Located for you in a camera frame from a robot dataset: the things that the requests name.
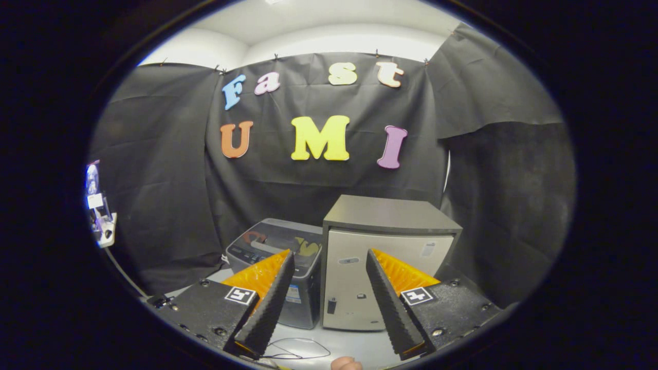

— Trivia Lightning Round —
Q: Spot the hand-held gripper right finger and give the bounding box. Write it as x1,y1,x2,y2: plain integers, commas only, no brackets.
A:
366,249,502,360

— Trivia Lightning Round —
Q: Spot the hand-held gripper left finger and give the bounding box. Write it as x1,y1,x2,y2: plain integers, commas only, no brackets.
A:
147,249,296,360

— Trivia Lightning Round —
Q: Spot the grey washing machine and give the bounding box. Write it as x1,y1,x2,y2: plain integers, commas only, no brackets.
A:
225,218,323,329

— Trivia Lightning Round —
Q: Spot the beige cabinet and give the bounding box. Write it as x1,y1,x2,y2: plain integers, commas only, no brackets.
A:
320,194,463,332

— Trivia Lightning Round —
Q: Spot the black backdrop cloth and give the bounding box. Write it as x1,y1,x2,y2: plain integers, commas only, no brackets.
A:
90,23,575,309

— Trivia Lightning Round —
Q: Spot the white equipment on stand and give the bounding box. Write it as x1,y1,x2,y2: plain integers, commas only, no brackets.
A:
85,159,118,249

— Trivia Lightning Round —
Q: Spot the thin black floor cable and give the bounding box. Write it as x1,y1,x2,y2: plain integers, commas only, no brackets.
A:
260,337,332,360

